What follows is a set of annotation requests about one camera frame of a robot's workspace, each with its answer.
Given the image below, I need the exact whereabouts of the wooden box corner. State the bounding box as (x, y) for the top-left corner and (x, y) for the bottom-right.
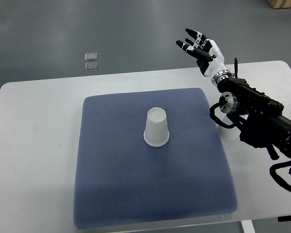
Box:
(267, 0), (291, 9)

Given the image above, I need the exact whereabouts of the upper floor plate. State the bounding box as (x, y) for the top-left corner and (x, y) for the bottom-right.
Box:
(84, 52), (97, 61)

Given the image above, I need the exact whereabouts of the white table leg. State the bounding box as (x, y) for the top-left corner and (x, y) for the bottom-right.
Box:
(241, 220), (255, 233)

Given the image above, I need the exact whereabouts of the black table control panel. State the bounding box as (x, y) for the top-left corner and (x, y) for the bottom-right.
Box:
(277, 215), (291, 222)

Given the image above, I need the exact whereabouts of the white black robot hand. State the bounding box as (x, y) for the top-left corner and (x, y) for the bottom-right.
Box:
(176, 28), (232, 85)

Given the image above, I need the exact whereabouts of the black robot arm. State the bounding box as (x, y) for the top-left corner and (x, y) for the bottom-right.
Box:
(210, 71), (291, 192)

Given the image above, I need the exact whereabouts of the blue textured cushion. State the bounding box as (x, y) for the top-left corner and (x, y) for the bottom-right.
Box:
(74, 88), (237, 229)

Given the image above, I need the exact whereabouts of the white paper cup on cushion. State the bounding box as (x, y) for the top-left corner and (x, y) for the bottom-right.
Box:
(144, 107), (169, 147)

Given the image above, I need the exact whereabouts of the white paper cup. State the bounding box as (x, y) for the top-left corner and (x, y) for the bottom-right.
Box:
(144, 107), (169, 147)
(217, 126), (241, 141)

